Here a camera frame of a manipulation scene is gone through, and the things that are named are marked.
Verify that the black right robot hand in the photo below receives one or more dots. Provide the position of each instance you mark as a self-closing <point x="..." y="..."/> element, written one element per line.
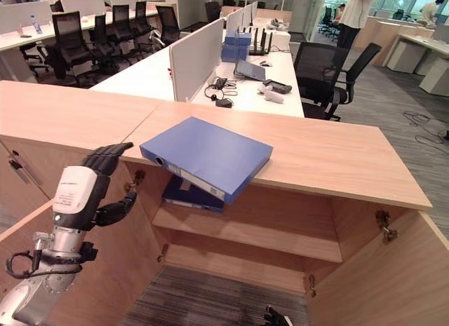
<point x="275" y="317"/>

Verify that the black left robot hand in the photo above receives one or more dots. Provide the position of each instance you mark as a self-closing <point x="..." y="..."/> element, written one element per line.
<point x="75" y="194"/>

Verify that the blue lever arch folder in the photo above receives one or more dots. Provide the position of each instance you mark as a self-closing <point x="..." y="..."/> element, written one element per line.
<point x="207" y="157"/>

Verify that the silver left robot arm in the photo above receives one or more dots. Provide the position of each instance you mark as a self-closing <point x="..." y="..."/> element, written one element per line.
<point x="38" y="270"/>

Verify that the wooden left cabinet door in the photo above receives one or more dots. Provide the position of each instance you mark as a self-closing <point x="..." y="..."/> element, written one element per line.
<point x="70" y="263"/>

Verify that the wooden cabinet shelf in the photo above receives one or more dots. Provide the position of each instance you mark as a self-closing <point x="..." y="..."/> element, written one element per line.
<point x="245" y="231"/>

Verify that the blue folder in cabinet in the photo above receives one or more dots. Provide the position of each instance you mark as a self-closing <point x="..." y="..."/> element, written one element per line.
<point x="189" y="198"/>

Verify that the wooden right cabinet door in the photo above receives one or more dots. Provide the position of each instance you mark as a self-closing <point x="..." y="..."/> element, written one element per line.
<point x="386" y="277"/>

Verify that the wooden office cabinet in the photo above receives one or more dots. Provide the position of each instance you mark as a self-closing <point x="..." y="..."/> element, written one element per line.
<point x="224" y="185"/>

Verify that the black mesh office chair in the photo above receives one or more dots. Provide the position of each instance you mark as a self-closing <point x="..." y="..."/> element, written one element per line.
<point x="322" y="77"/>

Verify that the metal door hinge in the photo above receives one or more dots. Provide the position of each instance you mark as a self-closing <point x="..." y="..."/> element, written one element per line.
<point x="135" y="182"/>
<point x="386" y="226"/>

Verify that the plastic water bottle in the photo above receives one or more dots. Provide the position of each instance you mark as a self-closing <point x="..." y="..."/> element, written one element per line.
<point x="36" y="24"/>

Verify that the black power adapter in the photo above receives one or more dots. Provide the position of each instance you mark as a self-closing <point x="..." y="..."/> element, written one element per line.
<point x="224" y="102"/>

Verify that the white desk partition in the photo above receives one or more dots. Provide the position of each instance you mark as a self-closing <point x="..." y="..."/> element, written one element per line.
<point x="196" y="66"/>
<point x="240" y="15"/>

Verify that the open blue laptop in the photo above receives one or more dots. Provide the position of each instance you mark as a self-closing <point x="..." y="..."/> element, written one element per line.
<point x="249" y="71"/>

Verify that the white soft toy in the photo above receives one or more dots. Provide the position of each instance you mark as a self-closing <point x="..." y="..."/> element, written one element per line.
<point x="271" y="94"/>

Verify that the blue box stack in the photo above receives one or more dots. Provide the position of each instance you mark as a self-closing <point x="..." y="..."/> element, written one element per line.
<point x="237" y="45"/>

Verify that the black desk phone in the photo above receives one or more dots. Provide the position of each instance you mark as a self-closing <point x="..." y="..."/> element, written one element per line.
<point x="278" y="86"/>

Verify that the black router with antennas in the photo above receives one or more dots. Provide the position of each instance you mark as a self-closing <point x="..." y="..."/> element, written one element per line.
<point x="260" y="42"/>

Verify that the person standing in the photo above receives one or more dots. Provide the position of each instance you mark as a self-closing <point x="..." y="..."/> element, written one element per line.
<point x="356" y="15"/>

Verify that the person seated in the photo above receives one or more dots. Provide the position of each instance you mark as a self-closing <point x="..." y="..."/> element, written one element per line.
<point x="430" y="8"/>

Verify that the white pedestal drawer unit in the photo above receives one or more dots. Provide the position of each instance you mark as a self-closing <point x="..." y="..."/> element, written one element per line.
<point x="435" y="75"/>

